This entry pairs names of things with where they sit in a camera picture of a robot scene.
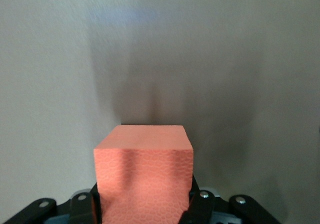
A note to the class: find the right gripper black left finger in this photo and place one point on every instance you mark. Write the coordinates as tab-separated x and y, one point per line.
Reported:
82	209

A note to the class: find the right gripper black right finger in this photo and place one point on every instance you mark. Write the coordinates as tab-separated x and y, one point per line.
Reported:
205	209

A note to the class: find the orange foam cube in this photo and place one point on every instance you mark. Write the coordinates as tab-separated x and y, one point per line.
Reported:
143	164

